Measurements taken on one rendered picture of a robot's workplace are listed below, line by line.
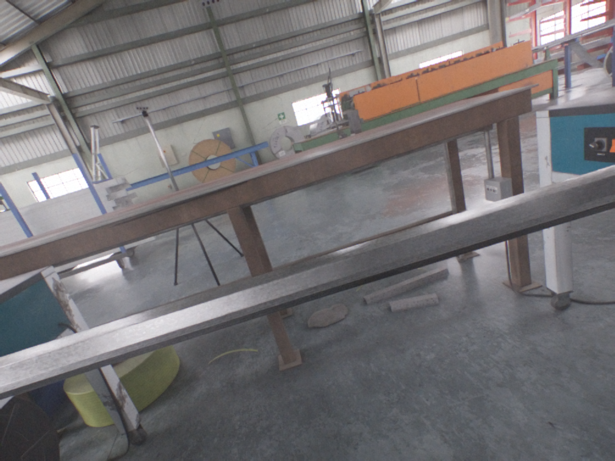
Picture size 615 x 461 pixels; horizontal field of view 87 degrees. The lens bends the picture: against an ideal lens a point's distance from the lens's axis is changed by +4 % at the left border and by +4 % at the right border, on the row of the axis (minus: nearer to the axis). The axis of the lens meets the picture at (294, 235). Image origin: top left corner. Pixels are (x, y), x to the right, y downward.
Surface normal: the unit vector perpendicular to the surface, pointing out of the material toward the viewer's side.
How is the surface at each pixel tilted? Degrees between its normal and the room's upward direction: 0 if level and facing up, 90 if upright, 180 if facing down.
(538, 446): 0
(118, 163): 90
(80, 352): 75
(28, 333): 90
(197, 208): 90
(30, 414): 90
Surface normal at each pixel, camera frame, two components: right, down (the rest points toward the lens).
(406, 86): 0.22, 0.24
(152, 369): 0.87, -0.11
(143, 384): 0.73, -0.01
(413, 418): -0.29, -0.91
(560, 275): -0.02, 0.32
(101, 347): 0.00, 0.04
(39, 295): 0.95, -0.30
